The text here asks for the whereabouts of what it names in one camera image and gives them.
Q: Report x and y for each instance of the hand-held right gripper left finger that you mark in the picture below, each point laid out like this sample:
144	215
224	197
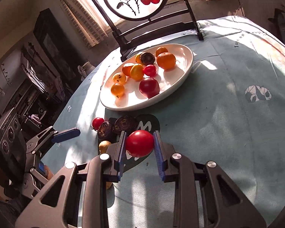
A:
121	153

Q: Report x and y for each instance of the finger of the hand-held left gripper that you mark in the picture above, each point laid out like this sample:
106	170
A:
66	133
34	181

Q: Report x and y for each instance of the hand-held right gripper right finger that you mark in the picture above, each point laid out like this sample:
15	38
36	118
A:
158	156

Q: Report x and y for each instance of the round orange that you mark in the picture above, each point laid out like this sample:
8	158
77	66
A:
117	90
161	51
127	69
137	58

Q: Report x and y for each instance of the large red apple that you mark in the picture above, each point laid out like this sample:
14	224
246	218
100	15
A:
149	87

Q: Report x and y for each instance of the white oval plate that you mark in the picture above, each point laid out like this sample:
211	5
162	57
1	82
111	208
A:
175	85

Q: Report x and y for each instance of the yellow orange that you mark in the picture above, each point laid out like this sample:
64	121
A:
137	71
119	78

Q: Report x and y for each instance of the bumpy mandarin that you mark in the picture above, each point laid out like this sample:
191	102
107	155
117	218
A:
166	60

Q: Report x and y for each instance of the dark mangosteen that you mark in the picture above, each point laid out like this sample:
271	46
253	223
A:
125	124
147	58
105	130

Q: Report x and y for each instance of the person's left hand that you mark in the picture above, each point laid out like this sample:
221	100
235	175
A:
48	171

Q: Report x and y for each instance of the small red tomato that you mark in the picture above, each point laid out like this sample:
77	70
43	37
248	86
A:
97	123

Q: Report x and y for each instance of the cluttered dark shelf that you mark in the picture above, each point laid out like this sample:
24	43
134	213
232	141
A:
35	92

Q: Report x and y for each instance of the white jug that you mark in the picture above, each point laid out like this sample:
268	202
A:
86	67

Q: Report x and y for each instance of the light blue printed tablecloth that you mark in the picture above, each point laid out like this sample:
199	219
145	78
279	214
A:
228	123

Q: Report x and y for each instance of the dark wooden painted table screen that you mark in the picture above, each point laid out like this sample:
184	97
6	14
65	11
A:
135	0

